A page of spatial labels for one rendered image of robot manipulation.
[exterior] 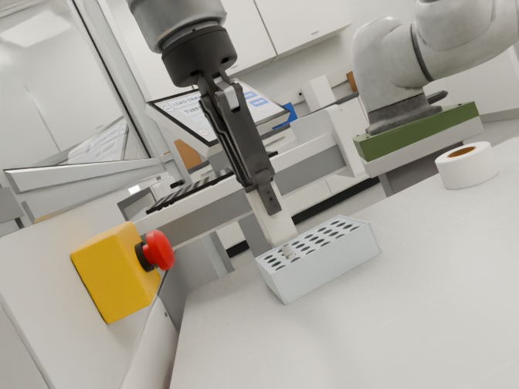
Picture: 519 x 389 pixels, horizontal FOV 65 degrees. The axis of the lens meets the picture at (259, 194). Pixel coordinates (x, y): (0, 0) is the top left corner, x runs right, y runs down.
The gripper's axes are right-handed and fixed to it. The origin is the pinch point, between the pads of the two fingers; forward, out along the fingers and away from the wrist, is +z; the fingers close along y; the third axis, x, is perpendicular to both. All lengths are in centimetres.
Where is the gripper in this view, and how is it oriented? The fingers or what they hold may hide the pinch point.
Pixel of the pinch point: (270, 212)
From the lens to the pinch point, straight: 46.0
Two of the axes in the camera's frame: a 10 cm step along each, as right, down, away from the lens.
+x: -8.8, 4.3, -1.7
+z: 4.1, 9.0, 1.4
